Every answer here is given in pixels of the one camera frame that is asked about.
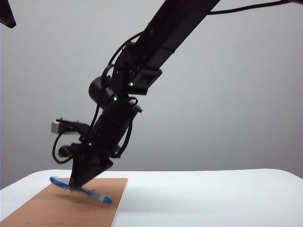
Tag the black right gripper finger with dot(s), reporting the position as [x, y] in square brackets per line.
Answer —
[85, 171]

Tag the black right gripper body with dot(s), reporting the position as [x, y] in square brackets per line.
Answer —
[99, 146]

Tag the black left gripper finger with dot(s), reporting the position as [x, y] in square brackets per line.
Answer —
[6, 13]

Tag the blue ballpoint pen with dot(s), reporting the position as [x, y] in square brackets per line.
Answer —
[99, 196]

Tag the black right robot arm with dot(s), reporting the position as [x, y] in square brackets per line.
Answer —
[170, 28]

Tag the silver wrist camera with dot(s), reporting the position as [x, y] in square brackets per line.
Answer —
[58, 127]

